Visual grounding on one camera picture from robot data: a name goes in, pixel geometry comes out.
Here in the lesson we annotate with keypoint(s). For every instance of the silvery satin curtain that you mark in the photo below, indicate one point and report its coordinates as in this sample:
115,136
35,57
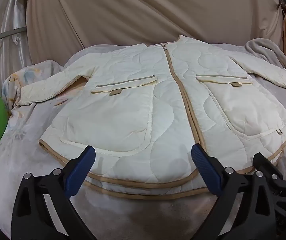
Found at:
5,60

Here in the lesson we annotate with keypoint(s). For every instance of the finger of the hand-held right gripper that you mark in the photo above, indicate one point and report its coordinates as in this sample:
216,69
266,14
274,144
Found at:
282,180

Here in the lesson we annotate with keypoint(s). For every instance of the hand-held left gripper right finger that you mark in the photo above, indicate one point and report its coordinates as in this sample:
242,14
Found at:
204,168

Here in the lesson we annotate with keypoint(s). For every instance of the grey fleece blanket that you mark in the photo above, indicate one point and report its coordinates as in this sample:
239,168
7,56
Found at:
267,52

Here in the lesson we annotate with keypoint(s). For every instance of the grey metal rail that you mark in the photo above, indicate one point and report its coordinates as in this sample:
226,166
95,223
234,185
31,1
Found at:
0,36

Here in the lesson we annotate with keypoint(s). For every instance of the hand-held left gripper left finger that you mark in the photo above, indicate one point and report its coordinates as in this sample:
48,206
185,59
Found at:
83,166

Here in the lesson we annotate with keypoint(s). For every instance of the beige curtain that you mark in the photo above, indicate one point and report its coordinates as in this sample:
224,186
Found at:
145,12

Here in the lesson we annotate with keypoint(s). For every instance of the cream quilted jacket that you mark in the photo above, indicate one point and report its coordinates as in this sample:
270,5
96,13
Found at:
133,110

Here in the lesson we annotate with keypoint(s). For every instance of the floral bed blanket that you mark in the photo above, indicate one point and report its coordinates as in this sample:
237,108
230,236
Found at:
20,155

